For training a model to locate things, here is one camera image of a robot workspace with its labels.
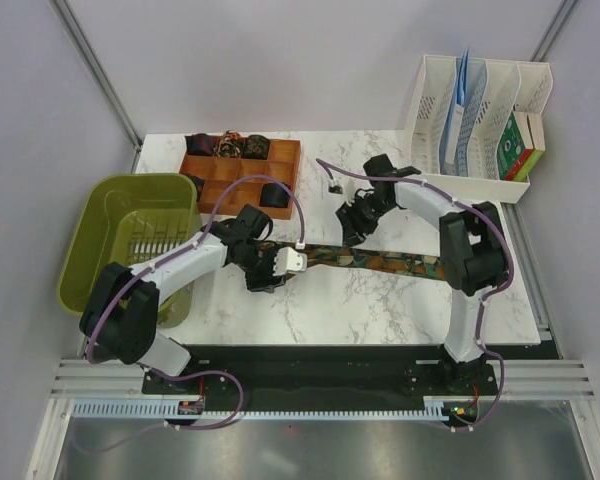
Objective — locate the green white book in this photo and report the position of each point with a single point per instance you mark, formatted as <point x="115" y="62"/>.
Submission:
<point x="515" y="145"/>

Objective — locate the wooden compartment tray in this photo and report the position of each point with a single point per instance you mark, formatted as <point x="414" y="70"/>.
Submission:
<point x="230" y="183"/>

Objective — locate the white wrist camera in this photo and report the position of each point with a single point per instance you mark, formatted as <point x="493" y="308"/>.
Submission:
<point x="289" y="261"/>
<point x="350" y="187"/>

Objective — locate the rolled dark gold tie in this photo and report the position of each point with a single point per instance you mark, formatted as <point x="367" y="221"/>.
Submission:
<point x="256" y="147"/>

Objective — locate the olive green plastic basket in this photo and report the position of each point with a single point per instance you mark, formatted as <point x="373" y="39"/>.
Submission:
<point x="127" y="219"/>

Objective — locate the white plastic file organizer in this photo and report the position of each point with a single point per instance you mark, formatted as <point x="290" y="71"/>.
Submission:
<point x="512" y="86"/>

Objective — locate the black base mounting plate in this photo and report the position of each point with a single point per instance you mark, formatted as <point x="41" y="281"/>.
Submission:
<point x="324" y="377"/>

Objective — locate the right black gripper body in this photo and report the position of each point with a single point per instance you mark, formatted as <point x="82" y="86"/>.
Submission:
<point x="368" y="210"/>

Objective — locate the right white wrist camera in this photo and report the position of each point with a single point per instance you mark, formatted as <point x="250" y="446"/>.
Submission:
<point x="350" y="187"/>

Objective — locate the rolled navy red tie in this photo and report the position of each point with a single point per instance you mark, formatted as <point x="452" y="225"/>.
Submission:
<point x="200" y="144"/>

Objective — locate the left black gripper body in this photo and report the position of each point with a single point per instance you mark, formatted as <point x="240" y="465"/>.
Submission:
<point x="258" y="265"/>

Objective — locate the floral brown green tie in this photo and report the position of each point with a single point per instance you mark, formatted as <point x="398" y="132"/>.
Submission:
<point x="398" y="263"/>

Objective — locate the red spine book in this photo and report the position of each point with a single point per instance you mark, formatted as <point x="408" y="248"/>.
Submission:
<point x="536" y="130"/>

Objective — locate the white slotted cable duct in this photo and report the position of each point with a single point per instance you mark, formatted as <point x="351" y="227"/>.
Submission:
<point x="280" y="410"/>

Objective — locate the blue paper folder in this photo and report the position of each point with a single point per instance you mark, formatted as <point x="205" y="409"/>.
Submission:
<point x="466" y="100"/>

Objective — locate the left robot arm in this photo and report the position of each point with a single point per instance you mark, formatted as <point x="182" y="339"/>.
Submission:
<point x="122" y="311"/>

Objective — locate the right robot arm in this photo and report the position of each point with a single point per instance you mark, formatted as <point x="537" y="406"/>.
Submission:
<point x="474" y="254"/>

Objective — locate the rolled multicolour patterned tie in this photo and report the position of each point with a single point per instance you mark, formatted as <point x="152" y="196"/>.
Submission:
<point x="230" y="145"/>

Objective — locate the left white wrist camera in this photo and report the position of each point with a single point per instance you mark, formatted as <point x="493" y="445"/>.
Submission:
<point x="289" y="261"/>

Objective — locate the aluminium rail frame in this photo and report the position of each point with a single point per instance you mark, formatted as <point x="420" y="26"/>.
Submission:
<point x="114" y="391"/>

